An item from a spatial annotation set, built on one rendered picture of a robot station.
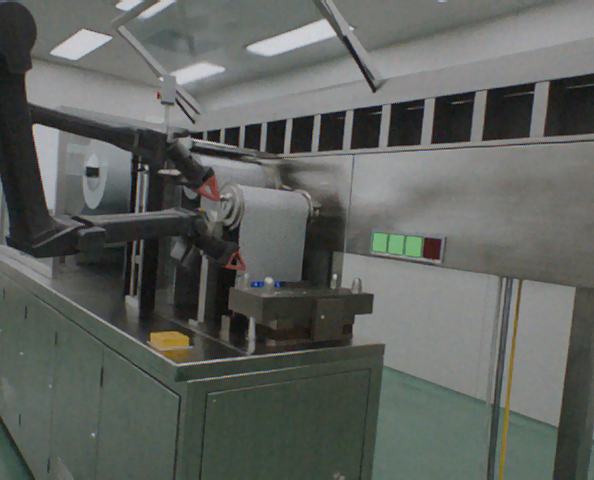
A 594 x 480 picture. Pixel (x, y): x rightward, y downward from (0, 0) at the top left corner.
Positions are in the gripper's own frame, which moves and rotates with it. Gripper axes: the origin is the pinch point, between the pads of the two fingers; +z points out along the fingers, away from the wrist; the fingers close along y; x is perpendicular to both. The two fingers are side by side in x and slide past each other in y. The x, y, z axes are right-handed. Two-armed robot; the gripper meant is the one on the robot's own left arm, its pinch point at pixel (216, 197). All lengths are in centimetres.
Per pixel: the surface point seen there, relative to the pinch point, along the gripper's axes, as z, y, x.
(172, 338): 7.4, 20.9, -38.2
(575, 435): 73, 81, 1
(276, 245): 21.8, 5.9, 2.5
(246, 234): 11.7, 6.2, -2.4
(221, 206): 3.5, -1.2, -0.1
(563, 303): 234, -33, 140
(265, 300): 17.4, 26.5, -16.8
